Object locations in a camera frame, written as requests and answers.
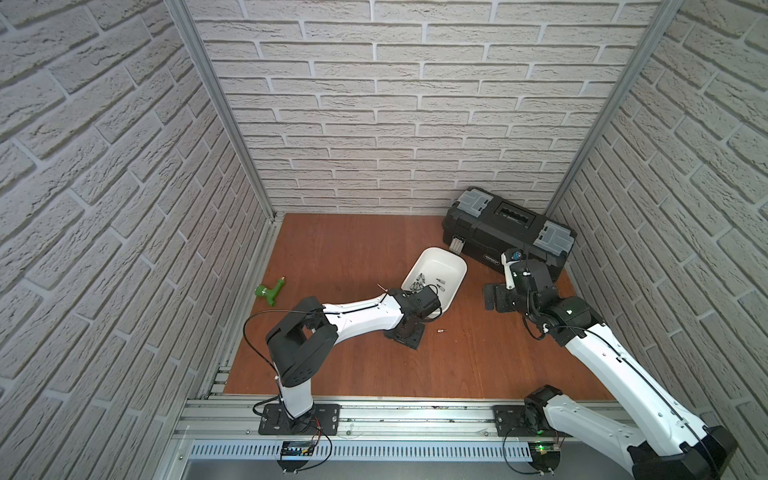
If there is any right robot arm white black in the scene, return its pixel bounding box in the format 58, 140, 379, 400
484, 249, 738, 479

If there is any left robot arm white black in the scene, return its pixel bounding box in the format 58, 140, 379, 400
266, 287, 442, 418

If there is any white rectangular storage box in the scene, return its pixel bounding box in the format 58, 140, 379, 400
401, 247, 468, 310

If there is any black plastic toolbox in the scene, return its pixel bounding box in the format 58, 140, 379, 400
442, 187, 577, 281

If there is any green toy drill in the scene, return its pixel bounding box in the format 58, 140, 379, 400
254, 276, 286, 307

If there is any left controller board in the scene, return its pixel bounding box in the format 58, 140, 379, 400
277, 441, 316, 473

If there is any controller board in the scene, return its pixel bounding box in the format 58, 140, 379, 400
528, 443, 561, 475
277, 441, 316, 473

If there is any right controller board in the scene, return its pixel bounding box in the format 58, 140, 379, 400
528, 443, 561, 475

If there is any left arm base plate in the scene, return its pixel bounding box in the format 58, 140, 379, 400
258, 403, 341, 437

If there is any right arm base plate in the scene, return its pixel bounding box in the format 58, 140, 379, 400
492, 404, 568, 439

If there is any aluminium mounting rail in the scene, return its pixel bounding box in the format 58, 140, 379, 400
172, 394, 524, 441

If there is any right aluminium corner post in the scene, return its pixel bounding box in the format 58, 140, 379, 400
544, 0, 684, 217

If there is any aluminium corner post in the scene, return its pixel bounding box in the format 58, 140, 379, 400
166, 0, 277, 223
544, 0, 684, 217

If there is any left aluminium corner post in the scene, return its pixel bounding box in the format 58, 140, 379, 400
166, 0, 277, 223

